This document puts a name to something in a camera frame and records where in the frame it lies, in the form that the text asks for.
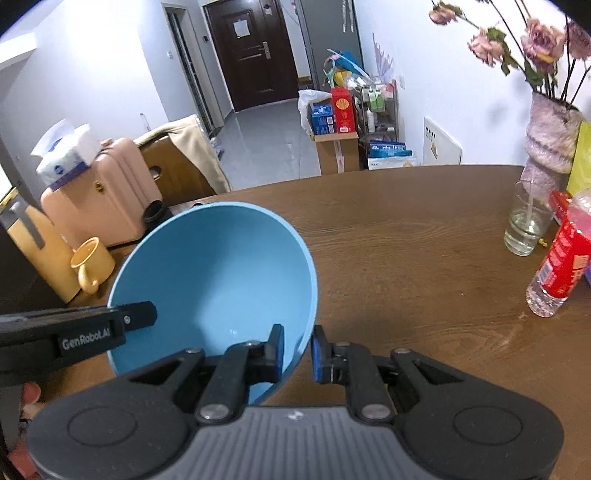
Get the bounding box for cardboard box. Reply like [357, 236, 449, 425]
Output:
[314, 133, 361, 176]

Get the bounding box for dark door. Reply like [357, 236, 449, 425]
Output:
[204, 0, 298, 111]

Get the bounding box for red label water bottle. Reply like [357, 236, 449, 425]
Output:
[526, 189, 591, 318]

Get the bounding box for wooden chair with beige cloth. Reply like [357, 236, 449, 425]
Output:
[134, 114, 231, 206]

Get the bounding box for yellow kettle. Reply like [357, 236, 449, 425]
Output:
[1, 187, 80, 303]

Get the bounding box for black cup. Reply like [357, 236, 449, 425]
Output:
[142, 200, 173, 234]

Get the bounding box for clear drinking glass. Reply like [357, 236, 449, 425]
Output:
[504, 180, 553, 257]

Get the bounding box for white board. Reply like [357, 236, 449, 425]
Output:
[423, 117, 463, 165]

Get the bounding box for red box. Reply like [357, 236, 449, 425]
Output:
[331, 87, 356, 134]

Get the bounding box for blue bowl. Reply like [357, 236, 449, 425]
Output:
[108, 202, 318, 380]

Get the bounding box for blue box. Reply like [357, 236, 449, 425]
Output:
[310, 103, 335, 136]

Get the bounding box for white plastic bag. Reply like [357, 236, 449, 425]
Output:
[297, 89, 332, 136]

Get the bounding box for tissue pack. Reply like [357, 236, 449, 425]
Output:
[31, 119, 101, 190]

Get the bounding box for metal storage rack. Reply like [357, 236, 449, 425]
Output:
[351, 78, 400, 145]

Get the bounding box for dried pink flowers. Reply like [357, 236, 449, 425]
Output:
[429, 1, 590, 109]

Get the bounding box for grey refrigerator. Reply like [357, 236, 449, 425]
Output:
[295, 0, 363, 90]

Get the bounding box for yellow mug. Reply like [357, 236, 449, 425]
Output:
[70, 237, 116, 295]

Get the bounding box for left hand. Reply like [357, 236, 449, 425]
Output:
[8, 382, 41, 480]

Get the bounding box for yellow green snack box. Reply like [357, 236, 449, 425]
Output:
[567, 121, 591, 196]

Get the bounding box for pink textured vase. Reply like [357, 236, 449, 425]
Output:
[520, 92, 584, 204]

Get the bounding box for pink suitcase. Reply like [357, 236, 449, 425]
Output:
[40, 137, 162, 249]

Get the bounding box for black paper bag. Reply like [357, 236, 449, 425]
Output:
[0, 227, 65, 315]

